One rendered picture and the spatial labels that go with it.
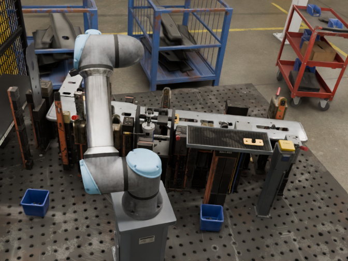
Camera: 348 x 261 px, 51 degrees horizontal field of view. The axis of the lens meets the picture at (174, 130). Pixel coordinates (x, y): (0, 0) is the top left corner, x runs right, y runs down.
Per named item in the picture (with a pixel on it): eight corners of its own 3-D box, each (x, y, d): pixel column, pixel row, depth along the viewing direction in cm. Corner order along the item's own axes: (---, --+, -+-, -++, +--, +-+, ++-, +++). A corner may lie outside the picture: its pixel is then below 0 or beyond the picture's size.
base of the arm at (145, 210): (167, 216, 130) (169, 197, 124) (125, 223, 126) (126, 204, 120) (156, 185, 141) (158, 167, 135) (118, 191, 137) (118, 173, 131)
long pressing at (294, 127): (299, 119, 207) (300, 117, 206) (309, 145, 189) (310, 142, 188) (56, 96, 203) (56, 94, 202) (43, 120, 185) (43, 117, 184)
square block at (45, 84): (59, 131, 224) (52, 80, 202) (55, 139, 218) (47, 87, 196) (45, 129, 224) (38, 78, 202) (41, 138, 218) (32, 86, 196)
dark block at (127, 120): (132, 178, 198) (134, 116, 173) (131, 188, 193) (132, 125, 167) (123, 177, 198) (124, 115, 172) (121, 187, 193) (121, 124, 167)
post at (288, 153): (267, 207, 191) (292, 143, 164) (270, 218, 185) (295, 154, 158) (254, 205, 191) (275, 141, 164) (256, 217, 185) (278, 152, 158)
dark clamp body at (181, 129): (184, 177, 203) (193, 122, 180) (184, 195, 193) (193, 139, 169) (165, 175, 203) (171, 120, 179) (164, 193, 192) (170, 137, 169)
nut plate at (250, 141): (262, 140, 160) (262, 138, 160) (263, 145, 157) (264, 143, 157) (243, 138, 160) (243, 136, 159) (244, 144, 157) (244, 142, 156)
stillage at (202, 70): (127, 47, 481) (128, -28, 423) (183, 44, 505) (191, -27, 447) (150, 96, 393) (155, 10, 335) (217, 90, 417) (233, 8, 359)
